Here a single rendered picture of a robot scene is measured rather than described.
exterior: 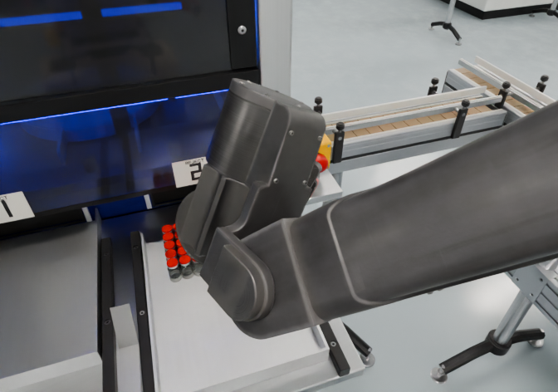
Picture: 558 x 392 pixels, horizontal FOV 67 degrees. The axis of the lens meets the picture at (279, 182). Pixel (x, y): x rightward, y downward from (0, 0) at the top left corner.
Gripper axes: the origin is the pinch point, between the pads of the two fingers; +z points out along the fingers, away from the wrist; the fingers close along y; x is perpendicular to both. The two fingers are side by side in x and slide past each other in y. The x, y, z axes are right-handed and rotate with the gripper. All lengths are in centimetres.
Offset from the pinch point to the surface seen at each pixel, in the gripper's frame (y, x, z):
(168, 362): -38.4, 4.4, 6.9
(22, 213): -35, 42, 10
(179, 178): -19.4, 23.8, 25.6
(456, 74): 27, -12, 106
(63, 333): -45, 22, 5
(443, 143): 8, -19, 80
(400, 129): 6, -7, 70
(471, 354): -52, -69, 104
